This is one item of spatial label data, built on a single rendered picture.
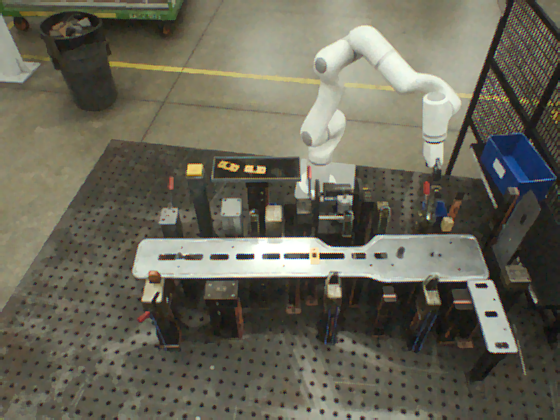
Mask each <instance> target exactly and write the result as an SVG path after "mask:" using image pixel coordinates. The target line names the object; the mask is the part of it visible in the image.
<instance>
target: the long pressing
mask: <svg viewBox="0 0 560 420"><path fill-rule="evenodd" d="M449 242H452V244H450V243H449ZM181 247H182V248H181ZM232 247H234V248H232ZM283 247H285V248H283ZM311 247H317V248H319V254H325V253H342V254H344V258H343V259H320V264H319V265H310V258H309V259H284V254H309V248H311ZM399 247H405V250H406V251H405V255H404V258H398V257H397V256H396V253H397V250H398V248H399ZM179 252H180V253H181V254H182V255H183V256H184V257H183V258H182V259H178V256H176V258H177V259H176V260H159V256H160V255H177V254H178V253H179ZM432 252H434V254H433V256H430V254H431V253H432ZM352 253H364V254H365V255H366V258H365V259H353V258H352V256H351V254H352ZM375 253H386V256H387V258H381V259H377V258H375V255H374V254H375ZM213 254H227V255H228V256H229V257H228V259H227V260H211V259H210V256H211V255H213ZM238 254H253V255H254V259H252V260H237V259H236V255H238ZM263 254H279V255H280V258H279V259H265V260H264V259H262V255H263ZM439 254H441V256H439ZM186 255H203V258H202V260H185V259H184V258H185V256H186ZM370 265H372V266H370ZM393 265H394V266H393ZM178 266H180V267H178ZM458 268H459V269H460V271H459V270H458ZM333 269H337V270H339V274H340V277H368V278H372V279H375V280H377V281H380V282H383V283H423V281H424V280H425V279H426V277H427V276H428V275H429V274H431V273H438V275H439V281H438V282H468V281H470V280H488V279H489V270H488V268H487V265H486V263H485V260H484V258H483V255H482V253H481V248H480V246H479V243H478V241H477V239H476V238H474V237H473V235H469V234H420V235H377V236H375V237H374V238H373V239H371V240H370V241H369V242H368V244H366V245H365V246H363V247H330V246H328V245H326V244H325V243H324V242H323V241H322V240H320V239H316V238H224V239H166V238H146V239H144V240H142V241H141V242H140V244H139V246H138V247H137V251H136V258H135V262H134V265H133V269H132V274H133V275H134V276H135V277H136V278H138V279H146V278H147V277H148V272H149V271H150V270H155V271H158V272H159V273H160V274H161V276H162V277H165V278H166V279H185V278H301V277H328V275H329V271H330V270H333Z"/></svg>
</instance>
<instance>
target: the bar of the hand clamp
mask: <svg viewBox="0 0 560 420"><path fill-rule="evenodd" d="M440 191H441V187H440V185H430V193H429V196H428V200H427V203H426V207H425V211H424V222H423V223H425V222H426V219H427V215H428V213H430V217H431V219H430V223H432V221H433V218H434V214H435V211H436V208H437V204H438V202H439V198H440V197H441V193H440Z"/></svg>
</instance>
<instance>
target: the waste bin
mask: <svg viewBox="0 0 560 420"><path fill-rule="evenodd" d="M38 32H39V34H40V37H41V38H42V39H43V40H44V42H45V45H46V49H47V53H48V55H49V57H50V60H51V62H52V66H53V68H54V70H60V71H61V74H62V76H63V78H64V79H65V81H66V84H67V86H68V89H69V91H70V93H71V95H72V97H73V99H74V101H75V103H76V105H77V106H78V107H80V108H82V109H85V110H99V109H102V108H105V107H107V106H109V105H111V104H112V103H113V102H114V101H115V100H116V99H117V96H118V93H117V89H116V86H115V83H114V79H113V76H112V72H111V66H110V62H109V59H108V55H111V49H110V46H109V43H108V41H107V39H106V38H105V36H104V34H103V23H102V21H101V19H100V18H98V17H97V16H95V15H94V14H91V13H88V12H85V11H77V10H70V11H63V12H59V13H56V14H53V15H52V16H50V17H48V18H46V19H44V20H43V21H42V22H41V23H40V24H39V27H38Z"/></svg>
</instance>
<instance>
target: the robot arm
mask: <svg viewBox="0 0 560 420"><path fill-rule="evenodd" d="M362 57H365V58H366V59H367V60H368V61H369V62H370V63H371V65H372V66H373V67H374V68H375V69H377V71H378V72H379V74H380V75H381V76H382V77H384V78H385V79H386V81H387V82H388V83H389V84H390V86H392V87H393V88H394V89H395V91H396V92H398V93H399V94H401V95H405V94H409V93H413V92H420V93H423V94H426V96H424V97H423V120H422V138H423V140H424V146H423V156H424V158H425V159H426V163H425V166H426V167H432V168H433V172H432V181H439V180H441V170H442V168H441V166H442V164H443V141H444V140H446V138H447V123H448V121H449V119H450V117H451V116H453V115H454V114H456V113H457V112H458V111H459V109H460V108H461V100H460V98H459V97H458V96H457V95H456V94H455V91H454V90H453V89H452V88H451V87H449V86H448V85H447V83H446V82H445V81H443V80H442V79H440V78H437V77H435V76H432V75H428V74H420V73H417V72H415V71H414V70H413V69H412V68H411V67H410V66H409V65H408V64H407V63H406V61H405V60H403V58H402V57H401V56H400V55H399V53H398V52H397V51H395V50H394V48H393V47H392V46H391V44H390V43H389V42H387V41H386V40H385V38H384V37H383V36H382V34H380V33H379V32H378V31H377V30H376V29H375V28H373V27H371V26H368V25H362V26H359V27H357V28H355V29H353V30H352V31H350V33H349V35H347V36H345V37H344V38H342V39H341V40H339V41H337V42H334V43H332V44H331V45H329V46H327V47H325V48H324V49H323V50H320V51H319V52H318V54H317V55H316V57H315V61H314V69H315V73H316V74H317V76H318V77H320V87H319V92H318V96H317V99H316V101H315V104H314V106H313V108H312V109H311V111H310V112H309V113H308V115H307V116H306V120H305V121H304V123H303V125H302V128H301V133H300V134H301V139H302V140H303V142H304V143H305V144H306V146H308V147H309V148H308V152H307V166H306V173H305V174H303V175H302V176H301V177H302V180H301V182H299V187H300V189H301V191H302V192H303V193H305V194H307V193H308V179H307V167H308V166H311V167H312V179H311V192H312V194H313V196H312V197H315V179H319V181H320V192H323V183H335V184H336V182H335V179H334V178H333V176H332V175H331V167H332V158H333V150H334V149H335V147H336V146H337V144H338V142H339V141H340V140H341V138H342V134H343V132H344V130H345V125H346V121H345V117H344V115H343V113H342V112H341V111H339V110H337V108H338V106H339V104H340V102H341V99H342V93H343V89H344V83H343V80H342V79H341V77H340V76H339V73H340V71H341V69H342V68H345V67H347V66H349V65H350V64H351V63H353V62H354V61H356V60H358V59H360V58H362ZM435 163H436V164H437V165H435ZM435 167H438V168H437V170H435Z"/></svg>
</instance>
